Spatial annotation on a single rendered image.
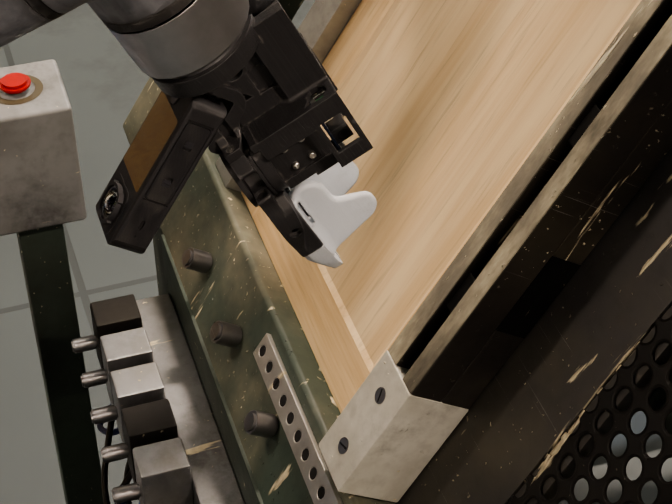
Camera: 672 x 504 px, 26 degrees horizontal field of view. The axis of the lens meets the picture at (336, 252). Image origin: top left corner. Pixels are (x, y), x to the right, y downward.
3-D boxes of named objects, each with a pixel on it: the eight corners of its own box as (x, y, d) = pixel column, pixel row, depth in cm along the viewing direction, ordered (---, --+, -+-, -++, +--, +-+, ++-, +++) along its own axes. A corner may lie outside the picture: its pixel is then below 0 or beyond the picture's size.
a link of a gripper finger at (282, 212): (331, 259, 92) (266, 173, 86) (310, 272, 92) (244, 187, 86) (308, 215, 96) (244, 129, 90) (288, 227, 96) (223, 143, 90)
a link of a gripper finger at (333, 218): (412, 253, 96) (352, 166, 90) (336, 300, 97) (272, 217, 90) (395, 224, 99) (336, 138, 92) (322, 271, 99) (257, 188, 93)
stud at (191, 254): (200, 264, 170) (178, 258, 168) (210, 248, 169) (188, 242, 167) (205, 278, 168) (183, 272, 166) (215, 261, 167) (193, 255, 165)
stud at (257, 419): (263, 426, 150) (239, 421, 149) (275, 409, 149) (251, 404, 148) (270, 443, 148) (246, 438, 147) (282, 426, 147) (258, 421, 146)
